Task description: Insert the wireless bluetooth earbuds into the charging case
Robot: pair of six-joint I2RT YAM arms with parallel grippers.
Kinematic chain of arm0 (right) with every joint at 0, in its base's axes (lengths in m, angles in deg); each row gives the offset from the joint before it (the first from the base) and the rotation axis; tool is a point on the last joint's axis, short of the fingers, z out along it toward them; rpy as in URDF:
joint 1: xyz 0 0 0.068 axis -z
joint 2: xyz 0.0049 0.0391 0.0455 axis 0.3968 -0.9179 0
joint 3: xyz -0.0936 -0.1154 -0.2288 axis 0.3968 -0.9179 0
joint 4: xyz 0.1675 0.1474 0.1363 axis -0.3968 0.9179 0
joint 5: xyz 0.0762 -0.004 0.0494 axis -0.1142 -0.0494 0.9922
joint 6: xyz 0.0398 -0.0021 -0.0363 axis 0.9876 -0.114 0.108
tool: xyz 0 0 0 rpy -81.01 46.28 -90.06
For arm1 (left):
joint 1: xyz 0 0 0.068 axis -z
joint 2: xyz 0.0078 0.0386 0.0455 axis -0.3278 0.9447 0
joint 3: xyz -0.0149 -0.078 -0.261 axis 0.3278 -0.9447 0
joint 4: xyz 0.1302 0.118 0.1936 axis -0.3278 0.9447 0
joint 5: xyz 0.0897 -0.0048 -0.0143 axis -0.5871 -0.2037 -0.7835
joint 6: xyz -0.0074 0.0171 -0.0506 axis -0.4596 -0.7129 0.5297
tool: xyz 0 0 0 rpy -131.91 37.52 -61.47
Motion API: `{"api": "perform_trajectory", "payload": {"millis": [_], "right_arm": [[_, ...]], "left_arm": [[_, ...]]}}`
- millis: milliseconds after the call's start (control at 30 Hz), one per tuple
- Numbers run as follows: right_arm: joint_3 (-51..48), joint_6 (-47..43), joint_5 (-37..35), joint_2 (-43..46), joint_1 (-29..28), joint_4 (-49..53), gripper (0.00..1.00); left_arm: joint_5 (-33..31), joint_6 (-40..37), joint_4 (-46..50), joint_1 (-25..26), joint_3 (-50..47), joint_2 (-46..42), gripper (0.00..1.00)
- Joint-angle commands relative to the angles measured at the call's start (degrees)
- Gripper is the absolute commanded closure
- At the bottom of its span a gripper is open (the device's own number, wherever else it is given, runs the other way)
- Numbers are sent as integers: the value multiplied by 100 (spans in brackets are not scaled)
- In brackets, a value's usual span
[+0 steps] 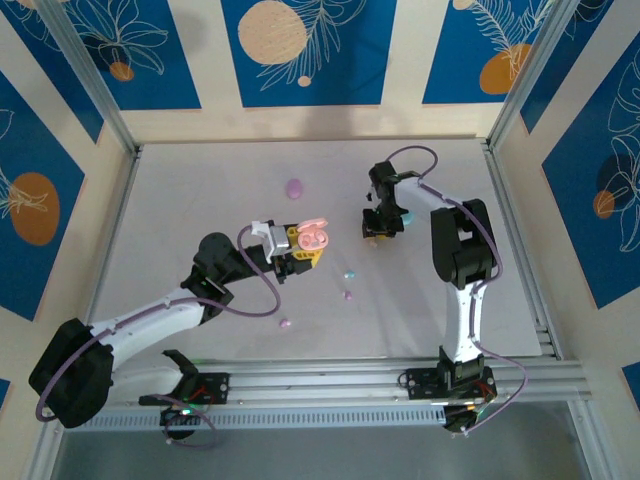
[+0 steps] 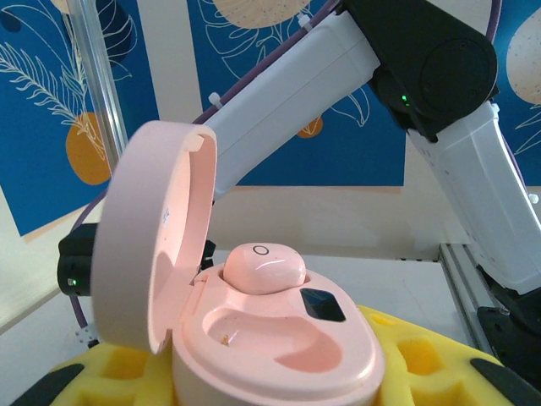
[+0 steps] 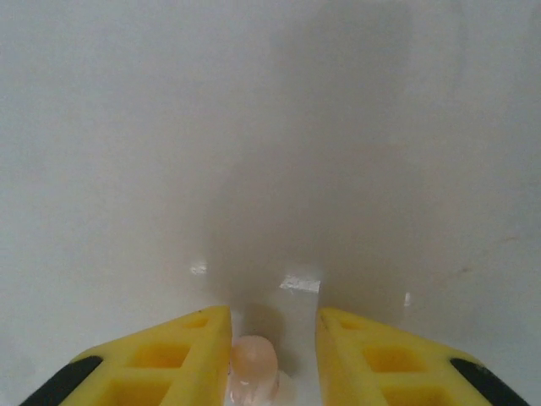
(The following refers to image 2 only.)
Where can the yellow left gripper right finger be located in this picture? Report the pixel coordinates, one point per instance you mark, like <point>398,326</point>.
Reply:
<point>431,372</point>

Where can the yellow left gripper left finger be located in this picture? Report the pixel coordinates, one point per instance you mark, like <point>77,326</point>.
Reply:
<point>118,380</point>

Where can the pink earbud charging case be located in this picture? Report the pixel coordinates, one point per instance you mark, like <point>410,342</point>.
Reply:
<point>262,363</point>

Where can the pink earbud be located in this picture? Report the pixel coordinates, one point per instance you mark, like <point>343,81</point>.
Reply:
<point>262,268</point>

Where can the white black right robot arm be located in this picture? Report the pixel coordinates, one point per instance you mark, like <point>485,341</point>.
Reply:
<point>296,84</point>

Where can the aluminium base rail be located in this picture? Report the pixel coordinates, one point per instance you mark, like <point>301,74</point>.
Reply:
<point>460,287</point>

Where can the aluminium frame post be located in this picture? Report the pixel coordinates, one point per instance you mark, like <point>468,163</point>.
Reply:
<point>99,84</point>

